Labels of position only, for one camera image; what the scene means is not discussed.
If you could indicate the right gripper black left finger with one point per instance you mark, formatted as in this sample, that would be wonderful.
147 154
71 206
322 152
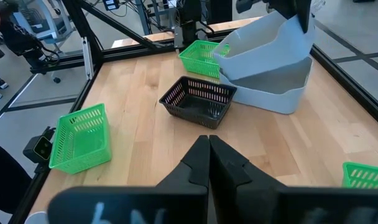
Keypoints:
176 202

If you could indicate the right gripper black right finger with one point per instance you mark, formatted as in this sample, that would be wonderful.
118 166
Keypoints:
254 202

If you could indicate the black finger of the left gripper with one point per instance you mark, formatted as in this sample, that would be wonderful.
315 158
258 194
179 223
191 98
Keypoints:
304 12

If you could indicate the grey plastic storage bin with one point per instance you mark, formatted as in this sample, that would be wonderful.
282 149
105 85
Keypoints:
263 101
263 59

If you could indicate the black slotted plastic basket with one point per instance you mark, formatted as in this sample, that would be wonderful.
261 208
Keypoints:
189 113

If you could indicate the green slotted plastic basket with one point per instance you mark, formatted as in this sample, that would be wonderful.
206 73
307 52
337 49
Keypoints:
83 146
363 165
198 67

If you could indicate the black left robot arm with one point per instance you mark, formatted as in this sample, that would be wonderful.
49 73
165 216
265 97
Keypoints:
189 28

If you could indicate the grey office chair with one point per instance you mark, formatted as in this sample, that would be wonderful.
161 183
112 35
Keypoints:
43 18

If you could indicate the black aluminium table frame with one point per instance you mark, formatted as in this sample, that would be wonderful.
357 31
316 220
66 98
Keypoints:
130 52

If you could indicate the silver aluminium bracket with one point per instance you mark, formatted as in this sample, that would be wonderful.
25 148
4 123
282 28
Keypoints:
88 57

